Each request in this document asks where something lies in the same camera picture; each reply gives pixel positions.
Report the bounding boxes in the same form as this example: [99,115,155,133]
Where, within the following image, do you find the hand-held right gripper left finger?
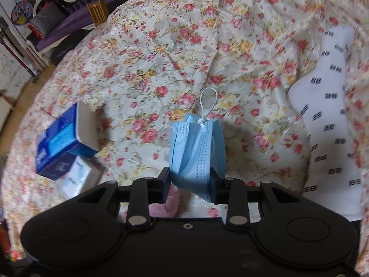
[75,167,171,227]

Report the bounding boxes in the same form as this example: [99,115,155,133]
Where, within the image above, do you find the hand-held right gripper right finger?
[208,167,303,227]

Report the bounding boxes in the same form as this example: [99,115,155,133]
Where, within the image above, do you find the blue face mask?
[168,87,227,202]

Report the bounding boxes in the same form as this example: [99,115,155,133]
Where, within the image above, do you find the pink soft item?
[148,185,183,218]

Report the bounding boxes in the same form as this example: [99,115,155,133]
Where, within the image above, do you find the white small box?
[61,155,106,200]

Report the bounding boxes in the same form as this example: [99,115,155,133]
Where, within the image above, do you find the blue tissue box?
[35,101,101,181]

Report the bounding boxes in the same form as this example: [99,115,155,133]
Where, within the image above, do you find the white sock with black print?
[288,25,363,223]

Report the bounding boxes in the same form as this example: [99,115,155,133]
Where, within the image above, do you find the floral bedspread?
[0,0,369,237]

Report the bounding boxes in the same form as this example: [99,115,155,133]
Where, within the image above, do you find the wooden chair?
[87,0,110,27]

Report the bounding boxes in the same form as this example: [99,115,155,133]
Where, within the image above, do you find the grey cushion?
[28,3,67,36]

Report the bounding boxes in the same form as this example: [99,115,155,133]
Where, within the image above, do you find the round colourful fan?
[10,0,34,25]

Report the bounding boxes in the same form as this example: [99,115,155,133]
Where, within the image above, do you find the purple sofa with white frame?
[27,0,123,54]

